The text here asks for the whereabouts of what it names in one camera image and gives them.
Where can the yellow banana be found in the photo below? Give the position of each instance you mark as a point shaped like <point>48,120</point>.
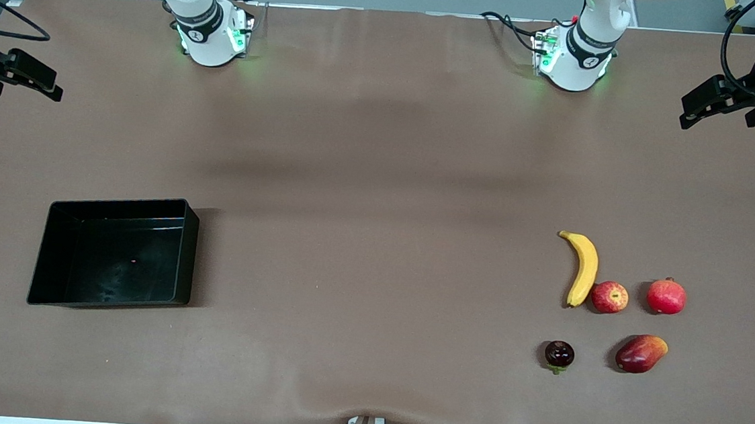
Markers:
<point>587,262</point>

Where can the red yellow apple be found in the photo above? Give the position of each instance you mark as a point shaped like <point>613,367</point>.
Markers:
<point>610,298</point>

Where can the red pomegranate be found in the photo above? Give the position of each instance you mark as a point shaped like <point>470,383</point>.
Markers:
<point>667,297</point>

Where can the red yellow mango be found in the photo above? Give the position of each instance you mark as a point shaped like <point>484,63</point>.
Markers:
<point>639,355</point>

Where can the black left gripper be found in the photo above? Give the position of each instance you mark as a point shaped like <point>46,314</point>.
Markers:
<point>753,87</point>

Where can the black plastic box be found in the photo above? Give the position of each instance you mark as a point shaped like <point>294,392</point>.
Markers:
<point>110,265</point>

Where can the brown table cover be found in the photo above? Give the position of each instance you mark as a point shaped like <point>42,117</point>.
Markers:
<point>367,339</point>

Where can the dark purple mangosteen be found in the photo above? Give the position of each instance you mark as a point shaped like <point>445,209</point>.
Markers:
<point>559,354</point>

